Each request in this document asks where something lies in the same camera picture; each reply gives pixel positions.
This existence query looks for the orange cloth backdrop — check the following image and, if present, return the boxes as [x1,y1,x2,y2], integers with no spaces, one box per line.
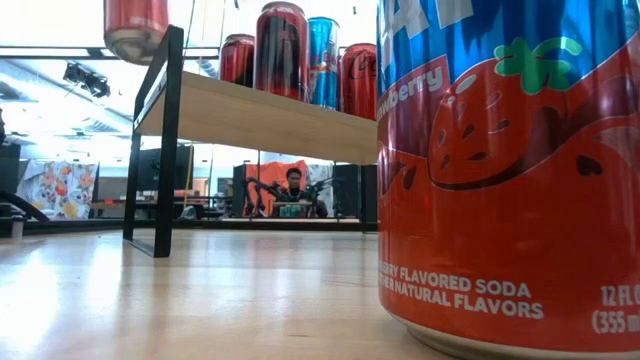
[243,159,309,217]

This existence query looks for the short Red Bull can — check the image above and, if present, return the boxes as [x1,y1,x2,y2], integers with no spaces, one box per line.
[305,16,342,111]

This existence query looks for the black panel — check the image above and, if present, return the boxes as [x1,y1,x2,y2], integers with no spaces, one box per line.
[332,163,379,224]

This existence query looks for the red Coke Zero can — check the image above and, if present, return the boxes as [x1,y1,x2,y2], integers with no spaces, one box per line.
[337,42,379,122]

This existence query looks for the red Coca-Cola can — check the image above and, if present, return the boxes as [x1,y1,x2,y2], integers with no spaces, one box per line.
[253,1,310,102]
[218,33,256,89]

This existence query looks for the black overhead fixture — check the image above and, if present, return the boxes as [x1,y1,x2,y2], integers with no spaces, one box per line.
[62,62,111,100]

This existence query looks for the person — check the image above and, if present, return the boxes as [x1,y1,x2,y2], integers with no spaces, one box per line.
[269,167,329,220]

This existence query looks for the wooden shelf black legs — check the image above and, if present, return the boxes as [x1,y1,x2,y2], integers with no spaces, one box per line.
[122,24,380,259]

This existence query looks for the Fanta strawberry soda can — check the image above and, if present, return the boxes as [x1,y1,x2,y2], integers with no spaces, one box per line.
[103,0,170,66]
[375,0,640,360]

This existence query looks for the floral cloth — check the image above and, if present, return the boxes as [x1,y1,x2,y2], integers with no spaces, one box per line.
[17,159,99,221]

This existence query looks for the black monitor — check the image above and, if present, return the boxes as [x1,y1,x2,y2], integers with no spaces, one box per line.
[137,144,195,192]

